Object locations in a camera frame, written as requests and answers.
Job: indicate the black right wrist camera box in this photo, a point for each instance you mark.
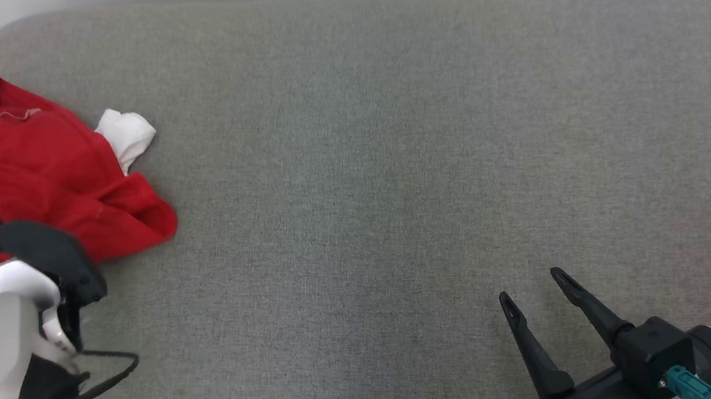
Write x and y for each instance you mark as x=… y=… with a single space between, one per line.
x=649 y=343

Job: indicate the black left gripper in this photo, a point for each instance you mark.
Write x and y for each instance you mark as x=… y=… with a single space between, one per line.
x=57 y=256

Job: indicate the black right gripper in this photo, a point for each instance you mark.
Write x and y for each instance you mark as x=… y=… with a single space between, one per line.
x=594 y=398

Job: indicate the red shirt with white sleeves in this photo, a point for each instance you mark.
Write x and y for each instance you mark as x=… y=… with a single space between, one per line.
x=42 y=165

